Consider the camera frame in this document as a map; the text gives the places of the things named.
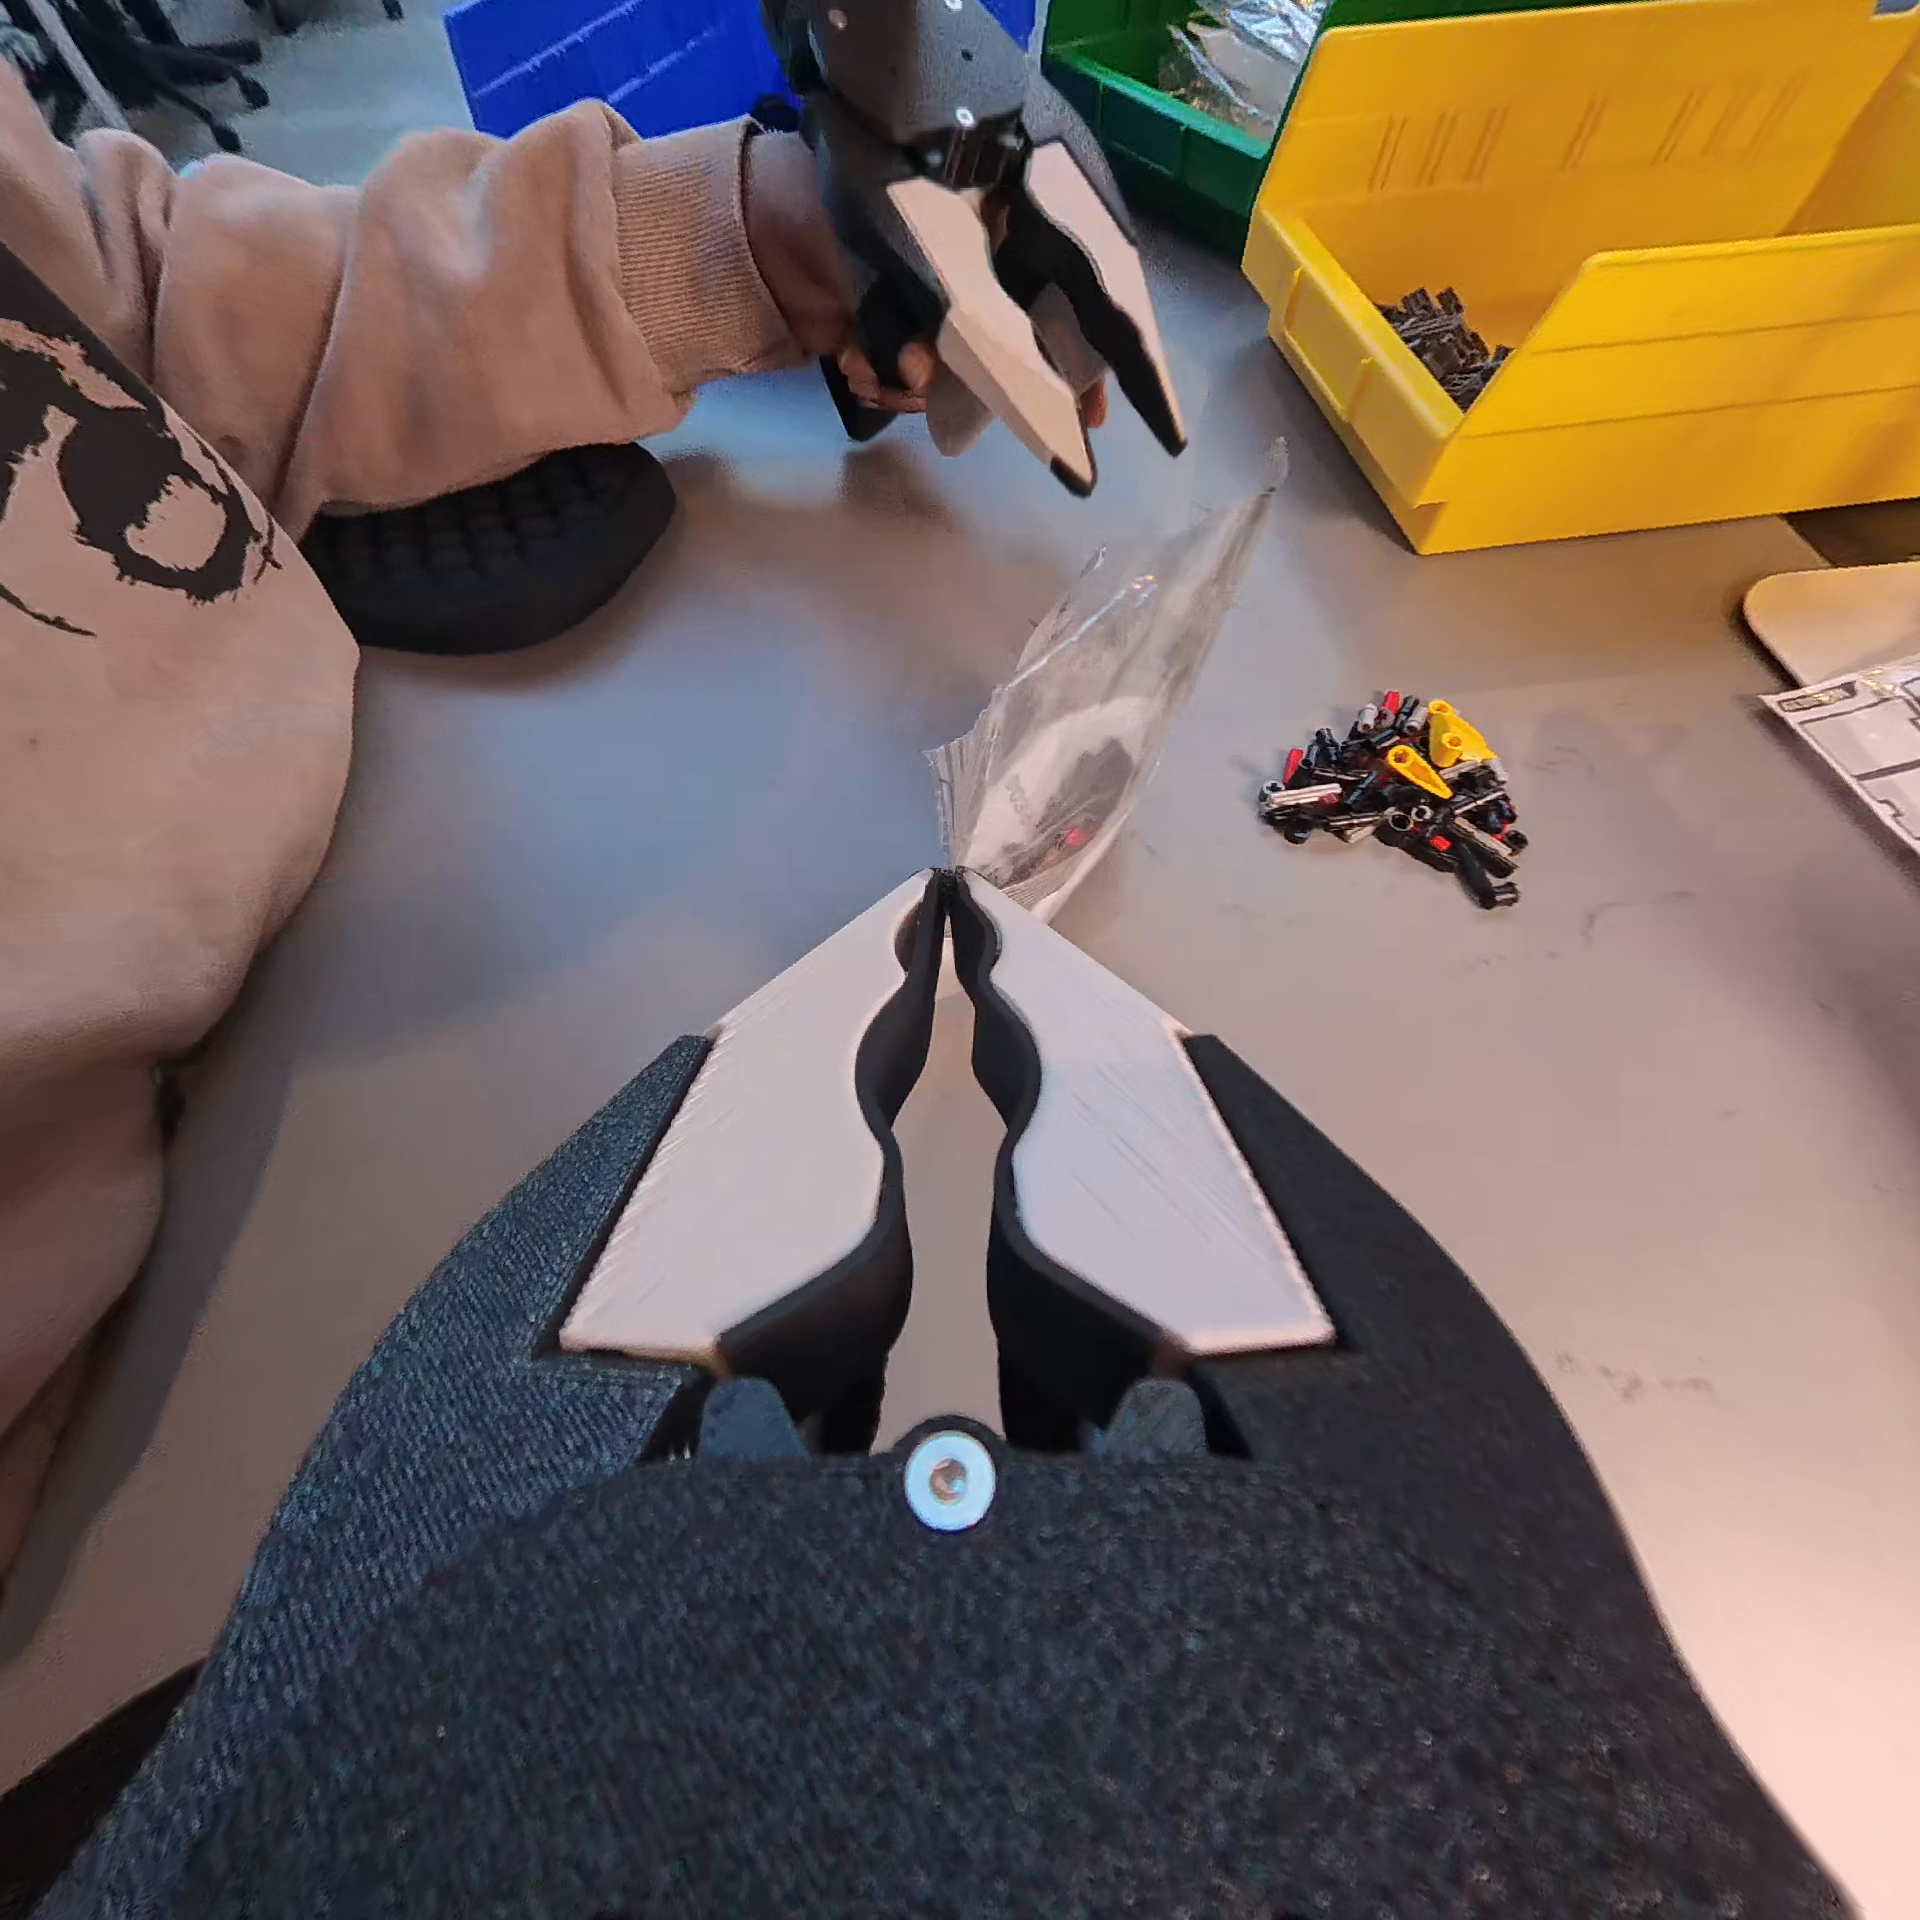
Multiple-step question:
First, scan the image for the clear plastic bag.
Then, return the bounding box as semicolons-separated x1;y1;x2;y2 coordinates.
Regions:
928;445;1292;922

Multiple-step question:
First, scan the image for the heap of black connector pegs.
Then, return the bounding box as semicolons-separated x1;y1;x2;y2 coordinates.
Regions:
1379;286;1514;410

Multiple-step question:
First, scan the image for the green storage bin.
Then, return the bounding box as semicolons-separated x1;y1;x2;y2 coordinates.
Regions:
1042;0;1337;260

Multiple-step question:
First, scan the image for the blue storage bin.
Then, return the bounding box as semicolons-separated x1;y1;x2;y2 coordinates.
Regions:
445;0;800;139

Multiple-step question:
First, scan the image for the person's left hand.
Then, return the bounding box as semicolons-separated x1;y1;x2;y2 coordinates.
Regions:
742;120;937;415

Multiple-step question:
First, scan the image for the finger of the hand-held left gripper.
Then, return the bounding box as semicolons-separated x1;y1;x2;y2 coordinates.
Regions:
882;176;1105;500
1000;132;1195;461

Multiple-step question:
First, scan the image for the person's left forearm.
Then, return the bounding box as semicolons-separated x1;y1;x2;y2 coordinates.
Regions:
134;91;806;538

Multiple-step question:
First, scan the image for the grey desk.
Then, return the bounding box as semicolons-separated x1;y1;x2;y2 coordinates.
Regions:
0;120;1920;1920

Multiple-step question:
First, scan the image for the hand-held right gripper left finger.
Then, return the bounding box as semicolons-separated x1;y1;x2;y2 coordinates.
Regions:
560;871;952;1370

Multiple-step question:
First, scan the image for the clear bag of parts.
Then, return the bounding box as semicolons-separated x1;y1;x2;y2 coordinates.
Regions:
1157;0;1321;138

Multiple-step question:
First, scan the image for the pile of mixed small plastic parts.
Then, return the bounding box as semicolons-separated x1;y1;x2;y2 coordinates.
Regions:
1258;691;1531;912

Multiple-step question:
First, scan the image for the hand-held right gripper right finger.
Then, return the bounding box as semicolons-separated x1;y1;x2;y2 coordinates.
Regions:
948;871;1340;1359

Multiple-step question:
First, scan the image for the person's beige printed sweatshirt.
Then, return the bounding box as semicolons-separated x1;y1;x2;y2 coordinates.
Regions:
0;62;362;1578

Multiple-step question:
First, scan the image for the black office chair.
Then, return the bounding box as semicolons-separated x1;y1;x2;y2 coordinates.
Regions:
17;0;280;157

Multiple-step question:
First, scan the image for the yellow storage bin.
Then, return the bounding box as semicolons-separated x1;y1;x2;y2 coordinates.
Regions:
1243;0;1920;560

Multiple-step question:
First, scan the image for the black armrest pad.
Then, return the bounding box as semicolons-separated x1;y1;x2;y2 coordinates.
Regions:
302;440;682;659
0;1667;202;1920

